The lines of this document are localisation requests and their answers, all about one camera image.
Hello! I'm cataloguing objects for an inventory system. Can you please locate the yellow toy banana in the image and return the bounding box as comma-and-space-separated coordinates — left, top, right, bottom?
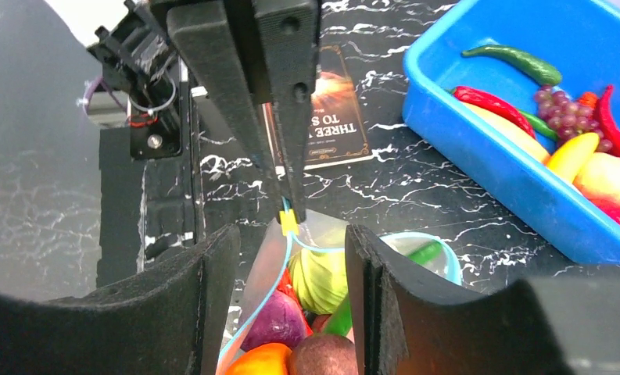
545, 132, 600, 184

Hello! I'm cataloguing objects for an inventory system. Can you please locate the orange toy peach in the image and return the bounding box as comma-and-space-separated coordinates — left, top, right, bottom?
573, 152, 620, 206

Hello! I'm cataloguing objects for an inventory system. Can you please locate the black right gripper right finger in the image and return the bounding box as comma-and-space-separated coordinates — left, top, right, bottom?
345, 225, 620, 374

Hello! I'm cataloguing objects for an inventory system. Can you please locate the red toy chili pepper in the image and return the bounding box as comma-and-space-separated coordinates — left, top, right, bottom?
593, 84, 620, 157

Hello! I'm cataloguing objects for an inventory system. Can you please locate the green toy cabbage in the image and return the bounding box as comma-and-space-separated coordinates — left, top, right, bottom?
288, 248, 348, 315

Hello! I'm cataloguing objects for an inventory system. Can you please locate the three days to see book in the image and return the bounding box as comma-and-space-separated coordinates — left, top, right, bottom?
263, 44, 375, 172

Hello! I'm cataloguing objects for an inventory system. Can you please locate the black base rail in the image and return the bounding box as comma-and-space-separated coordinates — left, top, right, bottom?
90, 1, 203, 288

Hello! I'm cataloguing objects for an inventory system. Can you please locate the clear zip top bag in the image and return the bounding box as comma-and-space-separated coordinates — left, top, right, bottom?
215, 196, 464, 375

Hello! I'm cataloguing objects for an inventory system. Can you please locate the purple toy eggplant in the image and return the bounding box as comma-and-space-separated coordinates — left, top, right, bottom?
240, 291, 309, 352

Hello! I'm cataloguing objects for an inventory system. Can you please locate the brown toy kiwi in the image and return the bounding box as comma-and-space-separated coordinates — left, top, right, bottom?
287, 334, 359, 375

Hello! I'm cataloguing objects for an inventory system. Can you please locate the orange toy orange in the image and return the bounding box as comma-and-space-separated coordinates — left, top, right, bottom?
225, 343, 292, 375

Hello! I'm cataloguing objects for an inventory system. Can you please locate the blue plastic bin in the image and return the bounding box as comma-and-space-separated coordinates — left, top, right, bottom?
403, 1, 620, 264

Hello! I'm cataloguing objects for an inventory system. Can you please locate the dark green toy pepper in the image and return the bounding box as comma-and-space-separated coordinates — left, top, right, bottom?
461, 44, 563, 87

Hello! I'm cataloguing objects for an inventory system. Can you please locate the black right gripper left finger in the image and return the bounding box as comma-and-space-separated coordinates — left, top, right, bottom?
0, 224, 240, 374

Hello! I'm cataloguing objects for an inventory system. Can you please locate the green toy bean pod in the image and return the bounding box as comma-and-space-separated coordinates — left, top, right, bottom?
317, 234, 461, 336

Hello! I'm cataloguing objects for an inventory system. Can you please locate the purple toy grape bunch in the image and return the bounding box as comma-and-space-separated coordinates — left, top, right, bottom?
533, 86, 612, 152

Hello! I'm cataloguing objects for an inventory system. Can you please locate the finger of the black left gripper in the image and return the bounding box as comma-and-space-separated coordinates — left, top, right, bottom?
254, 0, 321, 223
166, 2, 281, 179

